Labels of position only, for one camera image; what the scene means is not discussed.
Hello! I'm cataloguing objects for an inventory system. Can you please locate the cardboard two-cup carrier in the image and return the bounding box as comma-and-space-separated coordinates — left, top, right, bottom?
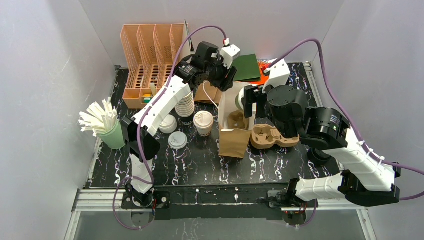
250, 124, 300, 150

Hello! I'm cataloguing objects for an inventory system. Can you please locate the green paper cup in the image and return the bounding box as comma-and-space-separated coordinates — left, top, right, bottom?
234, 92, 244, 111

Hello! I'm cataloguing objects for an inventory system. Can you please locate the stack of paper cups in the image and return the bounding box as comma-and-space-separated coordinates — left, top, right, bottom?
175, 92, 195, 126

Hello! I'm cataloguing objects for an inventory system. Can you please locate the single white lid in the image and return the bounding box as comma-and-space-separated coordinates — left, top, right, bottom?
193, 110, 214, 129

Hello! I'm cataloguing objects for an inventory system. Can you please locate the single paper cup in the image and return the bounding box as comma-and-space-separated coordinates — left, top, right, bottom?
193, 110, 214, 137

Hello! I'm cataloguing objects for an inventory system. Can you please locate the tan paper bag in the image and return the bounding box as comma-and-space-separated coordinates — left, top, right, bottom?
217, 81, 256, 159

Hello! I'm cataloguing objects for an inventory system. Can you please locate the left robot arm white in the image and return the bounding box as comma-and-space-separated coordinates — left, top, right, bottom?
121, 39, 241, 208

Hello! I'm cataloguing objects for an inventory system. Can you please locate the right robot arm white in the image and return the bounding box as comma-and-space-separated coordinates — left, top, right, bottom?
240, 85, 400, 207

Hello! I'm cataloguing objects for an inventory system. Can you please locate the white folder in organizer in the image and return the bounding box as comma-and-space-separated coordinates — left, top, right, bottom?
180, 20, 195, 57

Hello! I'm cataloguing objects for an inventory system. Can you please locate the brown kraft paper bag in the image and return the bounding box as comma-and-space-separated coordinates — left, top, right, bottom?
194, 81, 222, 105

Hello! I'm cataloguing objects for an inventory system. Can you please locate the orange paper bag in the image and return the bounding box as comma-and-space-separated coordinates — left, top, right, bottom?
246, 60, 269, 85

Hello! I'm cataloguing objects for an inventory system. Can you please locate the dark green paper bag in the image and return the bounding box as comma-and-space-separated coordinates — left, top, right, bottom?
232, 54, 261, 82

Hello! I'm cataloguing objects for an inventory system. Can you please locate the pink desk file organizer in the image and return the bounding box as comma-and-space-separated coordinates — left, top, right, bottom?
120, 23, 184, 109

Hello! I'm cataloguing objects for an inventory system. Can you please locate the black round lid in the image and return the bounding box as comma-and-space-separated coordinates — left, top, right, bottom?
307, 148, 332, 167

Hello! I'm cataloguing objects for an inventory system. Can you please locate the green yellow small item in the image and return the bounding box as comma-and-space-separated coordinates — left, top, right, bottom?
142, 94, 153, 104

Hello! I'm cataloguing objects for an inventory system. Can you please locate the stack of white lids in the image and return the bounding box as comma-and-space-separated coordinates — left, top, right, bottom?
159, 114, 178, 134

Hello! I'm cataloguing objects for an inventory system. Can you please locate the loose white lid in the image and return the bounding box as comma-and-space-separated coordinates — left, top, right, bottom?
168, 131, 188, 150

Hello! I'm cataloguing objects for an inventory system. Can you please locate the green cup holder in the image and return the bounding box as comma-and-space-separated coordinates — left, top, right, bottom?
97, 121, 126, 150

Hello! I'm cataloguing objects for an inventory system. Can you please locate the white wrapped straws bundle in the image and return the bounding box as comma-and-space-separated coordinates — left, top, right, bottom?
78, 97, 119, 137

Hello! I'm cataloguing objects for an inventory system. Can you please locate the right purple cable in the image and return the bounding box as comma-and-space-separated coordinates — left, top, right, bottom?
268, 38, 424, 229

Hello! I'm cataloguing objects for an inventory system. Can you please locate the purple cable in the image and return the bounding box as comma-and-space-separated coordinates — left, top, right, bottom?
268, 38, 424, 229
112, 25, 229, 231

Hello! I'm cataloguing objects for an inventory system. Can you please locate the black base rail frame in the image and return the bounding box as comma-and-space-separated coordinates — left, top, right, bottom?
72, 183, 377, 240

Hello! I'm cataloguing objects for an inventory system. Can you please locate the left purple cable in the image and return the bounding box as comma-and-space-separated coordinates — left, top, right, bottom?
112, 25, 229, 231

